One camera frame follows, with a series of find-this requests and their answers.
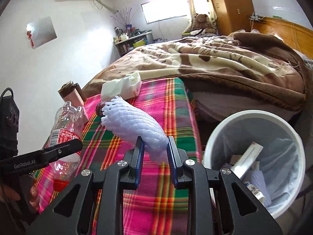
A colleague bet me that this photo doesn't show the wooden headboard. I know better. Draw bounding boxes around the wooden headboard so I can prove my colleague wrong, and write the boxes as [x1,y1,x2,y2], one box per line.
[249,17,313,59]

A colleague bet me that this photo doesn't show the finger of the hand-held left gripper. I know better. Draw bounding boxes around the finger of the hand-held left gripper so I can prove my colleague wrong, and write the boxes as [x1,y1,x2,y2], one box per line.
[41,139,83,164]

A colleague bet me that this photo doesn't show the white trash bin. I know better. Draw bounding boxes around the white trash bin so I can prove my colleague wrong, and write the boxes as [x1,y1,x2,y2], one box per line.
[202,110,306,219]

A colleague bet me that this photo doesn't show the power strip with cables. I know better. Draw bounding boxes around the power strip with cables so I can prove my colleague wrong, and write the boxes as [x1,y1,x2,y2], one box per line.
[248,12,266,22]

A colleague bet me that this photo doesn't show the dried branches in vase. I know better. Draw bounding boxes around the dried branches in vase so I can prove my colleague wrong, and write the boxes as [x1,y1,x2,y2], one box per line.
[111,7,140,32]

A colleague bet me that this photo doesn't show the person's left hand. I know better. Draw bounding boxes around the person's left hand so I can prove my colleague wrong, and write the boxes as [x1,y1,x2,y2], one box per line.
[29,176,41,212]

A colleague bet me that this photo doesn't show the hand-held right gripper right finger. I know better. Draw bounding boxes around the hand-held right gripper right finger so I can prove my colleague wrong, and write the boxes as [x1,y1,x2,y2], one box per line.
[166,135,284,235]

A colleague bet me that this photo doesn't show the white shelf unit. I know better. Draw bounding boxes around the white shelf unit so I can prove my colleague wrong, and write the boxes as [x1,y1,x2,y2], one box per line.
[114,31,154,55]

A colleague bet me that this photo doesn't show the dark brown thermos mug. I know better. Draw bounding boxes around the dark brown thermos mug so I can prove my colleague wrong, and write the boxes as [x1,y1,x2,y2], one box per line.
[73,83,86,102]

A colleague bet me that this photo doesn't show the window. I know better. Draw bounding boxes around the window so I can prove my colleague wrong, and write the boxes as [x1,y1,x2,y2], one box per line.
[140,0,189,25]

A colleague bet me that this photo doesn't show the wooden wardrobe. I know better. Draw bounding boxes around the wooden wardrobe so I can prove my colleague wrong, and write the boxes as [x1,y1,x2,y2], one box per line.
[204,0,256,36]

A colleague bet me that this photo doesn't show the row of bottles and jars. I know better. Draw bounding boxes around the row of bottles and jars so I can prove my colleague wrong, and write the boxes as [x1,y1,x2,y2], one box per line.
[113,24,152,43]

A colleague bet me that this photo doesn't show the clear bottle with red label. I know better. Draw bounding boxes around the clear bottle with red label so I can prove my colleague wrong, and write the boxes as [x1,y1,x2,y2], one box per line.
[48,101,85,193]

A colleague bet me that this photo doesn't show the brown beige blanket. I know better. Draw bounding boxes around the brown beige blanket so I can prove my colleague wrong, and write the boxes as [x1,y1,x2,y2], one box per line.
[82,29,309,123]

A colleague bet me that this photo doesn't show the pink plaid bed sheet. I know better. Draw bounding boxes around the pink plaid bed sheet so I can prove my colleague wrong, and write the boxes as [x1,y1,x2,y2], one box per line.
[32,77,203,235]

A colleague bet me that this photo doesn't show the brown teddy bear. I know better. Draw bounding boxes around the brown teddy bear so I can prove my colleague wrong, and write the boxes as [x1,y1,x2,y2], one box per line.
[191,13,218,35]

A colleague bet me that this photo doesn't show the clear plastic bin liner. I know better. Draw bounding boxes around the clear plastic bin liner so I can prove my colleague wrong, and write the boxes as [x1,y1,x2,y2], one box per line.
[208,119,300,207]

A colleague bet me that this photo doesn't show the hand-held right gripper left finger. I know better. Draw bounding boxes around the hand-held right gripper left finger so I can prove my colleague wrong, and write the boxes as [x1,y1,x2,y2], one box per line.
[27,136,145,235]

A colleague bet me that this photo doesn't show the white insulated pipe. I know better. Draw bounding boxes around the white insulated pipe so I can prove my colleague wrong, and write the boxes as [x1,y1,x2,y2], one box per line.
[87,0,119,14]

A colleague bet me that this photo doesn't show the white foam net sleeve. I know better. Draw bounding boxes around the white foam net sleeve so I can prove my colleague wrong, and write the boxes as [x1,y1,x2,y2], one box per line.
[101,95,169,164]

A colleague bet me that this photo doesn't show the purple and white carton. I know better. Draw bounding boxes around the purple and white carton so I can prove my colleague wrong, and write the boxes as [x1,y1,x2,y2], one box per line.
[233,142,264,180]

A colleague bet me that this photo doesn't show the silver wall sheet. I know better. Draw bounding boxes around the silver wall sheet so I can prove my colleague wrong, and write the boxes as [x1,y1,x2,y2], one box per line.
[26,16,58,49]

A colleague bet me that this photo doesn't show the red tin can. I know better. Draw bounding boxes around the red tin can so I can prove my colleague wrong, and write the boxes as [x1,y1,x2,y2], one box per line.
[95,102,106,116]

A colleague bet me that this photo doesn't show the red knot ornament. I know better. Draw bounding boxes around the red knot ornament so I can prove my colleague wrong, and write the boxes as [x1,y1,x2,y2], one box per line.
[26,29,35,48]

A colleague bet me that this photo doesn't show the pink thermos mug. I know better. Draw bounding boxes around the pink thermos mug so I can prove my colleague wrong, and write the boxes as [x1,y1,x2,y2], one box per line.
[58,81,85,107]

